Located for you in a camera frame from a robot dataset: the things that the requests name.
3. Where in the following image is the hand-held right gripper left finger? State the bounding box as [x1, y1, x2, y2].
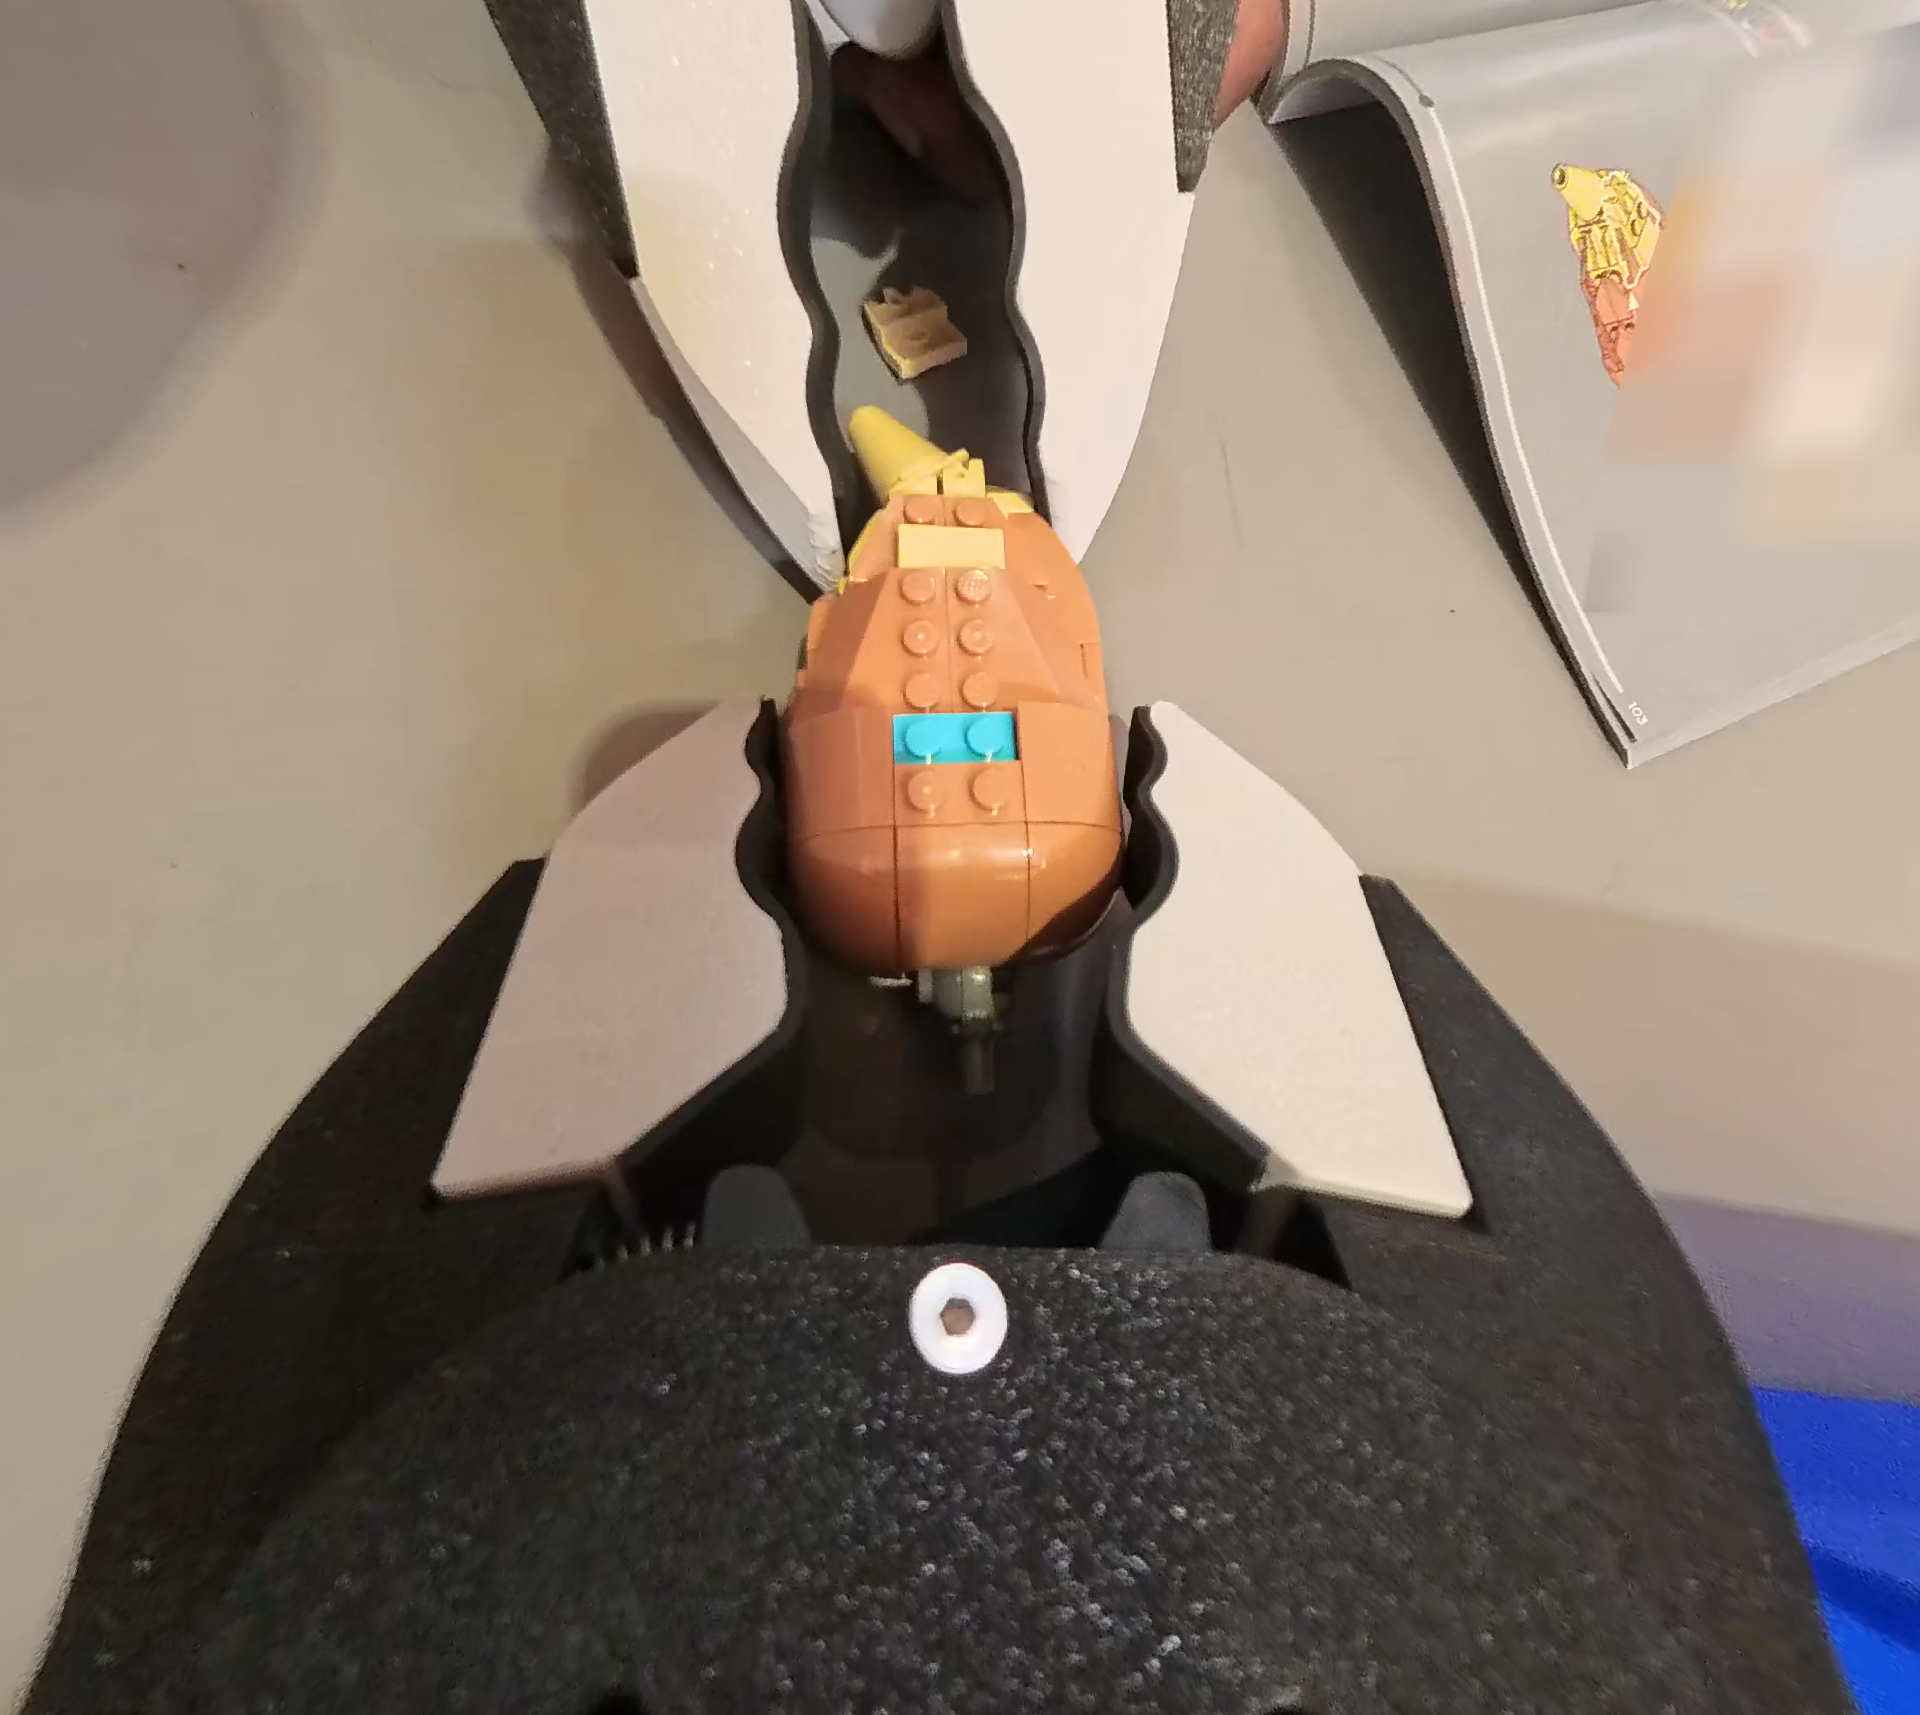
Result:
[432, 696, 797, 1204]

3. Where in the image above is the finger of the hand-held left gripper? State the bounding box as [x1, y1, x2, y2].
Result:
[558, 0, 848, 600]
[936, 0, 1194, 555]

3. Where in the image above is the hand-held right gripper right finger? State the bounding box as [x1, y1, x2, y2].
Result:
[1107, 700, 1474, 1219]

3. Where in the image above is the tan bracket brick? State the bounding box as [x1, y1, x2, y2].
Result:
[861, 286, 970, 377]

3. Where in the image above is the brown brick model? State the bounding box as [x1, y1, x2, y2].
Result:
[780, 403, 1126, 1097]

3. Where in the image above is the large blue storage bin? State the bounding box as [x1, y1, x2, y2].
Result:
[1747, 1386, 1920, 1715]

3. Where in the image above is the grey desk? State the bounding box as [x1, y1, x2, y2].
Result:
[0, 0, 1920, 1672]

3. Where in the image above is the person's left hand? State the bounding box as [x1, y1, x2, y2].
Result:
[1212, 0, 1295, 130]

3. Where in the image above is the grey instruction booklet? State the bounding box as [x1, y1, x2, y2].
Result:
[1256, 0, 1920, 775]

